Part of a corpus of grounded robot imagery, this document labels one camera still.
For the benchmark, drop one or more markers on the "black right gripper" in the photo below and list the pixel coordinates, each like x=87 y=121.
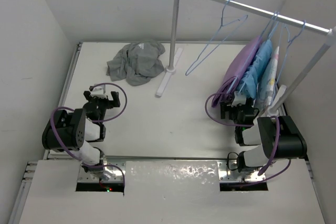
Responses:
x=227 y=107

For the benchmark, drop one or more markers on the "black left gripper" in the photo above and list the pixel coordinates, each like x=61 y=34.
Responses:
x=115 y=103

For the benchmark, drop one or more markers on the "grey adidas t shirt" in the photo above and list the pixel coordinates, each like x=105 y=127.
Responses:
x=137 y=63

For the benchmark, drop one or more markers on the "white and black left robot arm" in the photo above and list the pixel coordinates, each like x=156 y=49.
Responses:
x=75 y=130

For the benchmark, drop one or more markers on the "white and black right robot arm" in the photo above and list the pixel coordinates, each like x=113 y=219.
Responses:
x=271 y=138

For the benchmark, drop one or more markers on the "blue hanger under purple garment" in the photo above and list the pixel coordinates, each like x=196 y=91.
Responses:
x=266 y=28

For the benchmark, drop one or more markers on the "blue hanging garment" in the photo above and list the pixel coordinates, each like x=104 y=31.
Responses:
x=249 y=82

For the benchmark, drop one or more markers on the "white patterned hanging garment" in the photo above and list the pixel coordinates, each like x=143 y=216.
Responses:
x=266 y=85

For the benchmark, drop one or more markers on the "purple hanging garment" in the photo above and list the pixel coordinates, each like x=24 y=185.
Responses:
x=235 y=71

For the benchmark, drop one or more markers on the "white metal clothes rack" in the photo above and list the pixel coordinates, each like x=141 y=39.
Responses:
x=282 y=96

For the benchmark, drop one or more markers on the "white front cover panel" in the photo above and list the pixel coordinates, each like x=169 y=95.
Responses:
x=169 y=192

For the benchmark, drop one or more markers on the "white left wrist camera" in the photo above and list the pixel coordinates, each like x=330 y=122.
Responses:
x=99 y=92

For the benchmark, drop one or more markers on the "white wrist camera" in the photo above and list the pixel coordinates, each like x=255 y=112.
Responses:
x=99 y=92
x=239 y=99

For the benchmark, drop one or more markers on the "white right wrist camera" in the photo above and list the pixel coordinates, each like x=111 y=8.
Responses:
x=239 y=99

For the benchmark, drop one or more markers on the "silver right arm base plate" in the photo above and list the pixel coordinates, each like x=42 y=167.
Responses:
x=227 y=174

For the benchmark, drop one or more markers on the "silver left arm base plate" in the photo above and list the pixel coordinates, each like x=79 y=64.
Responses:
x=106 y=174

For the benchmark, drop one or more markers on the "blue empty wire hanger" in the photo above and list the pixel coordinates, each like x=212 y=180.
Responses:
x=290 y=42

